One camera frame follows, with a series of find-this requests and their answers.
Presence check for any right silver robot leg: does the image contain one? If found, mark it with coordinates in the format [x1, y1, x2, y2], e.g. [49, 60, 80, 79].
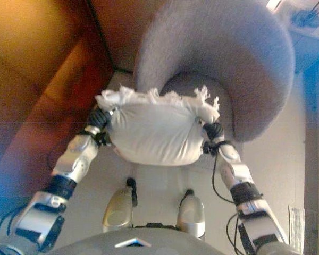
[176, 188, 206, 239]

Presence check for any grey striped rug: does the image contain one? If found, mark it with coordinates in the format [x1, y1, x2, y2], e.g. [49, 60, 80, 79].
[288, 204, 306, 255]

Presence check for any silver robot leg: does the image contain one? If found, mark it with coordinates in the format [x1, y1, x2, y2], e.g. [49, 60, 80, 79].
[102, 177, 138, 233]
[176, 188, 206, 239]

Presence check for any white fringed cushion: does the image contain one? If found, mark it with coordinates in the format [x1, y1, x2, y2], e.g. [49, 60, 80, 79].
[95, 84, 221, 167]

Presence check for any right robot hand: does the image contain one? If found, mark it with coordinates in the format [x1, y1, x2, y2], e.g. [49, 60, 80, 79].
[200, 121, 225, 141]

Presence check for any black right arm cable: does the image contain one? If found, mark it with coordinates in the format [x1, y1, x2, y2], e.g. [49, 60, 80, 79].
[212, 154, 237, 205]

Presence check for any black lamp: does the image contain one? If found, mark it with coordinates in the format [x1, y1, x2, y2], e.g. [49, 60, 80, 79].
[291, 0, 319, 28]

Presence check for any grey robot torso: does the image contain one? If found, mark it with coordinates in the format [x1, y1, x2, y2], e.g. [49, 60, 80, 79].
[46, 228, 229, 255]

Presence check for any light wooden nightstand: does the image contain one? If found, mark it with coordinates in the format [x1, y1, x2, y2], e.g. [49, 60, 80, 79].
[265, 0, 319, 72]

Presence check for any grey fabric armchair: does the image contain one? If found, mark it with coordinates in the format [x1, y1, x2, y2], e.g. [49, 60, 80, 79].
[134, 0, 296, 171]

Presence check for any left silver robot leg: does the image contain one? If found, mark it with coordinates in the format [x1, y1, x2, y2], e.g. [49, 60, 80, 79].
[102, 177, 138, 233]

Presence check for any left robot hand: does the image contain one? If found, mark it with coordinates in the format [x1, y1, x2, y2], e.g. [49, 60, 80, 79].
[91, 106, 115, 131]

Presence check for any brown wooden wardrobe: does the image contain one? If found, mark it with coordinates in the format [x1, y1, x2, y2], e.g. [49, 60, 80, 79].
[0, 0, 135, 218]

